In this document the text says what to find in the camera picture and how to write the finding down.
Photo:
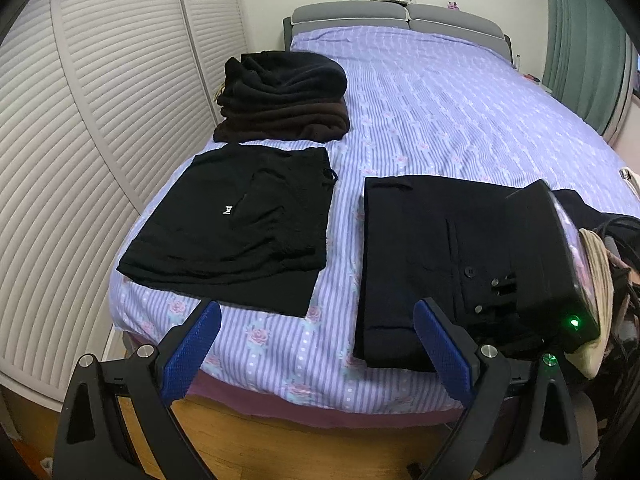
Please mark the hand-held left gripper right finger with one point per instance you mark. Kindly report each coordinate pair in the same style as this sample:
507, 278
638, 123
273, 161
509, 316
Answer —
445, 355

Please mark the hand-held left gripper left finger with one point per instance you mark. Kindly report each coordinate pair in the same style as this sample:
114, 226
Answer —
192, 355

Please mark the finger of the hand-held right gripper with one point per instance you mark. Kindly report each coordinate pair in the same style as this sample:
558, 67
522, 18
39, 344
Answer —
505, 290

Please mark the black pants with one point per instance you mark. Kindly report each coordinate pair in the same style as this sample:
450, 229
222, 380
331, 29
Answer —
410, 260

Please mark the folded black shirt white print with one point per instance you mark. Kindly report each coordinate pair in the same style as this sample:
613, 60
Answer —
235, 240

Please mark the bed with purple striped sheet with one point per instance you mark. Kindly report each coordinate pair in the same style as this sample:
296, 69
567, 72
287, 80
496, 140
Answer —
450, 120

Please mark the green curtain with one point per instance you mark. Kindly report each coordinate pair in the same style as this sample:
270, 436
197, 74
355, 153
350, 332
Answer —
585, 40

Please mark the white louvered closet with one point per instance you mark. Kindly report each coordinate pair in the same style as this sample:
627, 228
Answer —
100, 135

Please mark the pink toy figure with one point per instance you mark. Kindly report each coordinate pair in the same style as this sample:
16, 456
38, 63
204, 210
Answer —
454, 6

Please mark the pile of dark folded clothes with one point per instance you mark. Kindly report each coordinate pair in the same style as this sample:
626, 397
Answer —
285, 95

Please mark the grey padded headboard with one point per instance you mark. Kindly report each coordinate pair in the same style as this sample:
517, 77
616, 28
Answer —
380, 17

